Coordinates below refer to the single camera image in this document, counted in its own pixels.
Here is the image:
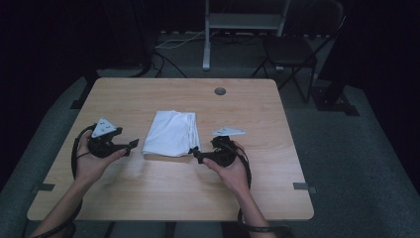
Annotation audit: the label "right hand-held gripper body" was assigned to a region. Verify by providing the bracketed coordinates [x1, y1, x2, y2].
[209, 127, 247, 168]

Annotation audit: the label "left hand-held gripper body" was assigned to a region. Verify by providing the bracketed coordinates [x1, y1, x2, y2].
[87, 117, 128, 159]

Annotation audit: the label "white printed tank top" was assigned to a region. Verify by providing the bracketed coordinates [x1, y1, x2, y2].
[142, 109, 202, 158]

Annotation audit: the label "person's right hand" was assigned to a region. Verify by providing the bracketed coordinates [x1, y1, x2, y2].
[202, 142, 251, 194]

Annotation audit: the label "person's left hand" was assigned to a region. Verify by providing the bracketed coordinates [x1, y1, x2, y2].
[75, 130, 128, 184]

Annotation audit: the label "black table foot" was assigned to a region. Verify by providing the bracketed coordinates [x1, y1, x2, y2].
[69, 68, 100, 110]

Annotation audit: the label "grey tape strip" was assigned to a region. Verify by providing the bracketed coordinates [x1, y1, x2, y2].
[32, 182, 56, 194]
[292, 181, 317, 194]

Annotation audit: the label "person's grey trousers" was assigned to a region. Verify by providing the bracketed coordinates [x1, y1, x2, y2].
[108, 220, 227, 238]

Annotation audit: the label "black floor stand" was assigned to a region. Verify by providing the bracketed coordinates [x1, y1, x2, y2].
[130, 0, 157, 78]

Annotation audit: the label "black stand base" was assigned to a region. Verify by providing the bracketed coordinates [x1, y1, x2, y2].
[311, 84, 361, 117]

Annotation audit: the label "black folding chair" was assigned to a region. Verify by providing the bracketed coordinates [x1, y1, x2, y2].
[252, 0, 347, 104]

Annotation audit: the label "grey metal stand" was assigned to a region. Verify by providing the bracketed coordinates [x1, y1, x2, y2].
[202, 0, 291, 71]

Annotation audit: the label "right hand-held gripper black cable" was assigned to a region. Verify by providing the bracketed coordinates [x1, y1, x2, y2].
[222, 140, 283, 234]

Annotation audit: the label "hand-held gripper black cable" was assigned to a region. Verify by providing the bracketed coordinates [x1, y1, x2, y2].
[222, 140, 283, 234]
[33, 123, 97, 238]

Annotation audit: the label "left hand-held gripper black cable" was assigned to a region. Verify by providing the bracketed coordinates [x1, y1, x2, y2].
[33, 123, 97, 238]

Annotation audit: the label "black floor cable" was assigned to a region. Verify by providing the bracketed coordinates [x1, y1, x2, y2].
[152, 49, 188, 79]

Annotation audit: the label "white floor cable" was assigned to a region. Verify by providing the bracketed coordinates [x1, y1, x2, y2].
[155, 29, 219, 51]

